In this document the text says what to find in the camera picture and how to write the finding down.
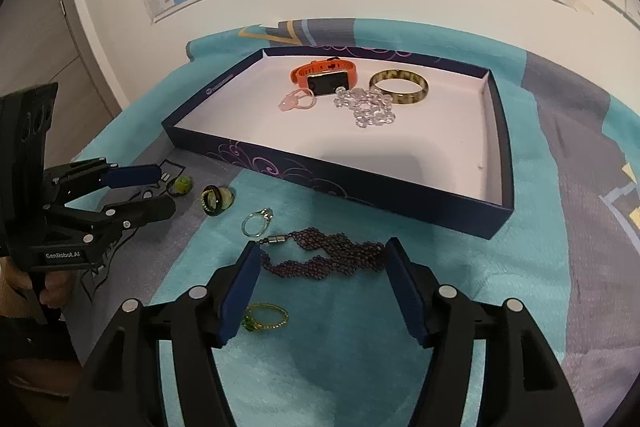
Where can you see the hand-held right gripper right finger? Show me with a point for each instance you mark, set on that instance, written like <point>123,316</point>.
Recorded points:
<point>405,292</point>

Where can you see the teal grey printed blanket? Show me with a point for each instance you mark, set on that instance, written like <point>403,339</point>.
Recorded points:
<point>325,357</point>

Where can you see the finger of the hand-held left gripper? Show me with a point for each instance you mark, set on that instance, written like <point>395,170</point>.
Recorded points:
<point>145,209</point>
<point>132,176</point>

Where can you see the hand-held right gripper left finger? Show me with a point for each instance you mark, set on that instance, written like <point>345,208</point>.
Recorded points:
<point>240,292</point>

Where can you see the orange smart watch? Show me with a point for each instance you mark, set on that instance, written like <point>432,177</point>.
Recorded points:
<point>325,83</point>

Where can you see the grey brown door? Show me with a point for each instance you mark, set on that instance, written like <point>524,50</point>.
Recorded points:
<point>45,32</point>

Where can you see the clear tape strip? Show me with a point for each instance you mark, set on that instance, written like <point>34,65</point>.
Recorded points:
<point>581,5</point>

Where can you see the dark blue cardboard box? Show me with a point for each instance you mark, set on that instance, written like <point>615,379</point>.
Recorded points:
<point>400,167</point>

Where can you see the person's left hand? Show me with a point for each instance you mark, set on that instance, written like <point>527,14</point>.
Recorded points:
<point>57,289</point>

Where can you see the green jade bangle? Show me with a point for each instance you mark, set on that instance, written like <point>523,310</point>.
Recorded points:
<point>410,99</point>

